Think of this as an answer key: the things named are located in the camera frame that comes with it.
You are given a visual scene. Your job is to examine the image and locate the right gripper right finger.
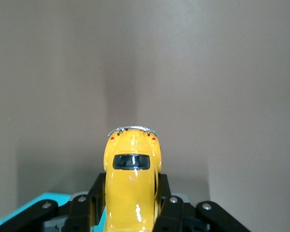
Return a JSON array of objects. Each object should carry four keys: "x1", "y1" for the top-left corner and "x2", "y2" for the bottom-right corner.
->
[{"x1": 154, "y1": 174, "x2": 252, "y2": 232}]

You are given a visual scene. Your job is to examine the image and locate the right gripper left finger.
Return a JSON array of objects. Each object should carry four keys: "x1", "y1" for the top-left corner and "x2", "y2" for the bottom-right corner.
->
[{"x1": 0, "y1": 172, "x2": 107, "y2": 232}]

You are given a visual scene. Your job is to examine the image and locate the yellow toy beetle car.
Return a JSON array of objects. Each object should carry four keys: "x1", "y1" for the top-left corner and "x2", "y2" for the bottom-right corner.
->
[{"x1": 103, "y1": 125, "x2": 163, "y2": 232}]

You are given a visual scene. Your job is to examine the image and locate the teal plastic bin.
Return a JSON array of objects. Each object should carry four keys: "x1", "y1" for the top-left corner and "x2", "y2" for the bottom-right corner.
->
[{"x1": 0, "y1": 191, "x2": 107, "y2": 232}]

